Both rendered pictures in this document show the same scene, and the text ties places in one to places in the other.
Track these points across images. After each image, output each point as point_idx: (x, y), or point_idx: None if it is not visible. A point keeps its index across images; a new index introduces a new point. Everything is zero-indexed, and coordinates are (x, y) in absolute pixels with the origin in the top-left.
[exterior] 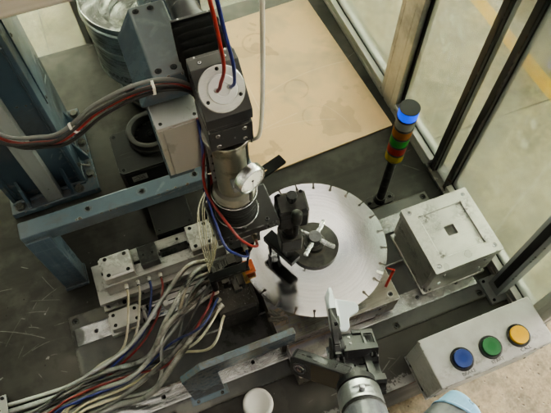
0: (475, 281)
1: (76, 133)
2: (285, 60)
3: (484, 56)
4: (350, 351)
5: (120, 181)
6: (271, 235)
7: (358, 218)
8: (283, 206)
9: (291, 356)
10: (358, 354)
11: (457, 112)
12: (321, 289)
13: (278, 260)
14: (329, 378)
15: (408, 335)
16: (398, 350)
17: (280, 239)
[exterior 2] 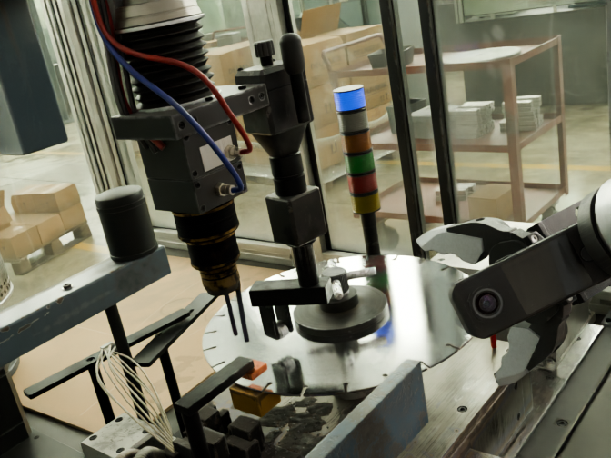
0: (598, 325)
1: None
2: (145, 294)
3: (391, 31)
4: (545, 221)
5: None
6: (261, 283)
7: (379, 266)
8: (259, 68)
9: (451, 293)
10: (564, 225)
11: (404, 146)
12: (403, 339)
13: (297, 350)
14: (556, 266)
15: (593, 424)
16: (602, 449)
17: (282, 208)
